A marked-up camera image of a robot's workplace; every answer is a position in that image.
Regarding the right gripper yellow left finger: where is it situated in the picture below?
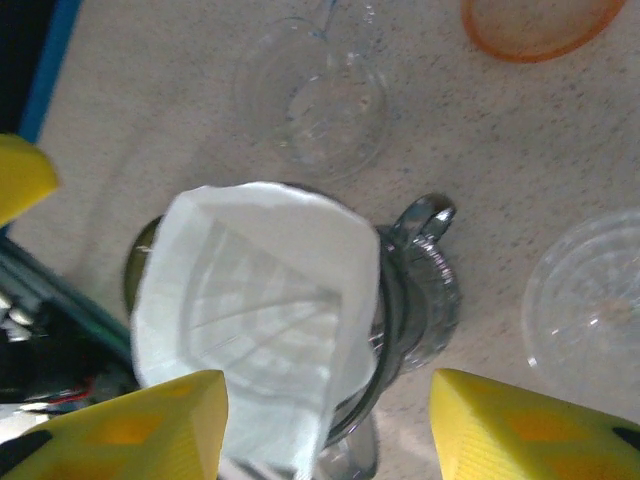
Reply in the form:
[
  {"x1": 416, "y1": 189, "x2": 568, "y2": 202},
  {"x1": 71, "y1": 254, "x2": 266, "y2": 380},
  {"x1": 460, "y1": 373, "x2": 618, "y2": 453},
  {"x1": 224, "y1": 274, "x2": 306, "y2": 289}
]
[{"x1": 0, "y1": 368, "x2": 230, "y2": 480}]

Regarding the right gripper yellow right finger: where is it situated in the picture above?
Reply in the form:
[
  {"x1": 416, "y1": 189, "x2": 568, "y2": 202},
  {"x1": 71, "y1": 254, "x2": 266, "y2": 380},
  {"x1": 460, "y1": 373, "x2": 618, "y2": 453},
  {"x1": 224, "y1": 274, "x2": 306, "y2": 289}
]
[{"x1": 429, "y1": 368, "x2": 640, "y2": 480}]

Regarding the clear glass carafe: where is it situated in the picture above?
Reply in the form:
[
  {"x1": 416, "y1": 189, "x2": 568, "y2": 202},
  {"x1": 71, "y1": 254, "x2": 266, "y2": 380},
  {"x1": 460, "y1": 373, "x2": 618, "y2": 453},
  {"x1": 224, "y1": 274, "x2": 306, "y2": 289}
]
[{"x1": 519, "y1": 208, "x2": 640, "y2": 401}]

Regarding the smoke grey coffee dripper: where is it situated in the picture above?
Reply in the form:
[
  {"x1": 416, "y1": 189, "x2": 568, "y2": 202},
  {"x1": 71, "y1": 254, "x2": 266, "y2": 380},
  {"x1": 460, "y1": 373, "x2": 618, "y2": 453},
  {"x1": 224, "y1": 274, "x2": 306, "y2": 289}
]
[{"x1": 122, "y1": 192, "x2": 462, "y2": 480}]

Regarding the white paper coffee filter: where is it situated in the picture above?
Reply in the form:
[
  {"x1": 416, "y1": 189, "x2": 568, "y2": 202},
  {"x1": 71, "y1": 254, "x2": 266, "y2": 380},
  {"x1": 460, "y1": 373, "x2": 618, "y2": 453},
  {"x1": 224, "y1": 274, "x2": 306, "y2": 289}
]
[{"x1": 130, "y1": 180, "x2": 382, "y2": 474}]

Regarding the orange translucent coffee dripper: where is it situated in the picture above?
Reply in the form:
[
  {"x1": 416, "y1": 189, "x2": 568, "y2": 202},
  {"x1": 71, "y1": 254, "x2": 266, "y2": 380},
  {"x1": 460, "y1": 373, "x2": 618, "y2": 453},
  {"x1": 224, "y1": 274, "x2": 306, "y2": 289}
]
[{"x1": 459, "y1": 0, "x2": 629, "y2": 65}]

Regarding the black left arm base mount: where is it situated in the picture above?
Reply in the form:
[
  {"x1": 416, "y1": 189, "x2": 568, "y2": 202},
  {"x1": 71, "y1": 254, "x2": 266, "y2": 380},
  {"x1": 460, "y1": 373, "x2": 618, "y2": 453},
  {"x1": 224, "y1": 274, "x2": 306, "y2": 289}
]
[{"x1": 0, "y1": 299, "x2": 141, "y2": 416}]

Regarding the aluminium front rail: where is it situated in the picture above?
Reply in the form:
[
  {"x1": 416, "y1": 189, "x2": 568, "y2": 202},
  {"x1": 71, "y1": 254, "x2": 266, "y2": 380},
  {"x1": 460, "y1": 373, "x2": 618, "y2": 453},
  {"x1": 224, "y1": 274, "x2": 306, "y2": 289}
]
[{"x1": 0, "y1": 238, "x2": 134, "y2": 366}]

